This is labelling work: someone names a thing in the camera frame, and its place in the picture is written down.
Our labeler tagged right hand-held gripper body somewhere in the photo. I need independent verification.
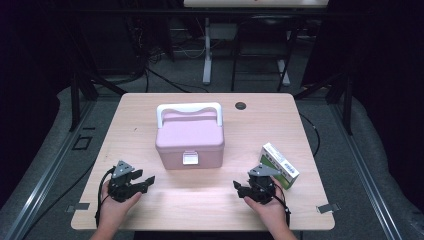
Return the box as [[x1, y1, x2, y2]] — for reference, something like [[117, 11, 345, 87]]
[[247, 163, 283, 205]]

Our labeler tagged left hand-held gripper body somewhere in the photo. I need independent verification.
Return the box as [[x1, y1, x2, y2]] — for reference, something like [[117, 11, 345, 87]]
[[107, 160, 138, 203]]

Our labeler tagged white green medicine box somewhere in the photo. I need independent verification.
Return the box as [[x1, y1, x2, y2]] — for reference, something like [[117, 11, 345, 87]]
[[259, 142, 300, 190]]

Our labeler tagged pink plastic storage box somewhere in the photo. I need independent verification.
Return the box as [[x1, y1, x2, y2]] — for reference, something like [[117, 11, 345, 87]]
[[155, 102, 226, 170]]

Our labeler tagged person's right hand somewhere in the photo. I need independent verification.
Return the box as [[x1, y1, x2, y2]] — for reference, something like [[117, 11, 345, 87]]
[[244, 177, 290, 231]]

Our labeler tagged person's left hand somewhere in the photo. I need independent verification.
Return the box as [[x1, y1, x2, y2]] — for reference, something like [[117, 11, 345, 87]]
[[98, 182, 143, 229]]

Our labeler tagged grey tape piece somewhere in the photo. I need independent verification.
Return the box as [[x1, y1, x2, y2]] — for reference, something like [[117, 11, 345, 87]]
[[65, 202, 91, 214], [316, 202, 342, 215]]

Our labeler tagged black metal stand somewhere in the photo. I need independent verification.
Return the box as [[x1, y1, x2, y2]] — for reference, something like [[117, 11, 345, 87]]
[[294, 70, 355, 136], [67, 68, 128, 133]]

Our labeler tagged white desk leg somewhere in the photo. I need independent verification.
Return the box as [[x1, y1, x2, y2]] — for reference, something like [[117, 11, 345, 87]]
[[202, 17, 214, 86]]

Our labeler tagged black chair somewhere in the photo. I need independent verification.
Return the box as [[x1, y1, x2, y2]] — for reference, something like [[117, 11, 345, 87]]
[[230, 13, 302, 93]]

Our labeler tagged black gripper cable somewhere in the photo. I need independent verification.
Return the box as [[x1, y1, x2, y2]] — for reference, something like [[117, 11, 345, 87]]
[[94, 167, 116, 228], [273, 184, 292, 228]]

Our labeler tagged black floor cable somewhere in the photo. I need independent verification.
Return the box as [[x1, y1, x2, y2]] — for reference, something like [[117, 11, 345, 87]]
[[19, 159, 98, 240], [298, 112, 321, 158], [142, 65, 210, 95]]

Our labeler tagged aluminium floor rail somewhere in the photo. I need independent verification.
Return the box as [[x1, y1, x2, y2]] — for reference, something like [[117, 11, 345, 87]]
[[2, 99, 98, 240], [329, 102, 405, 240]]

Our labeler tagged white cable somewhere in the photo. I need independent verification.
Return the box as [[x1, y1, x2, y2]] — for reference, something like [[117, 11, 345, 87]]
[[174, 43, 207, 60]]

